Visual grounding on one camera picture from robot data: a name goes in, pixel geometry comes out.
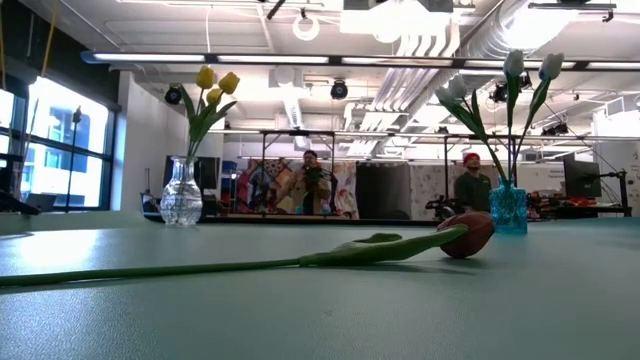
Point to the yellow artificial tulip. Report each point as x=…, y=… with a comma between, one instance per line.
x=229, y=83
x=205, y=78
x=214, y=97

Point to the red artificial tulip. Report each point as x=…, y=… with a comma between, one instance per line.
x=472, y=237

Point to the black background robot arm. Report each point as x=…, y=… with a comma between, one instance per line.
x=440, y=207

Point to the clear ribbed glass vase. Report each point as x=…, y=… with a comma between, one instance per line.
x=181, y=200

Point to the blue glass vase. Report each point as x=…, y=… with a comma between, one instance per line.
x=507, y=207

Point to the person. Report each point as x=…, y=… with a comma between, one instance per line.
x=472, y=190
x=305, y=185

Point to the colourful patchwork backdrop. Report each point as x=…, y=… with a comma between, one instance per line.
x=260, y=185

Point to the black curtain panel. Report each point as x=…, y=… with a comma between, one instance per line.
x=382, y=187

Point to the black round spotlight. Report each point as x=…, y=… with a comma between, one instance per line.
x=173, y=95
x=339, y=90
x=499, y=93

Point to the white patterned backdrop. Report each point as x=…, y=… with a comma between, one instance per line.
x=430, y=185

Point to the black display screen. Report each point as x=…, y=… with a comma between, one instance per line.
x=207, y=172

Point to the green table mat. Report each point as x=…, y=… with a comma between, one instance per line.
x=320, y=310

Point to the long ceiling light bar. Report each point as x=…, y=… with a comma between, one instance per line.
x=272, y=59

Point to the black microphone stand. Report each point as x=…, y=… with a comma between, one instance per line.
x=76, y=116

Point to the large window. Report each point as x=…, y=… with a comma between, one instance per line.
x=60, y=170

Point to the black computer monitor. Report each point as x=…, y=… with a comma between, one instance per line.
x=581, y=177

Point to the silver ventilation duct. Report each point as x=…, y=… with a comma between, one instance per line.
x=492, y=35

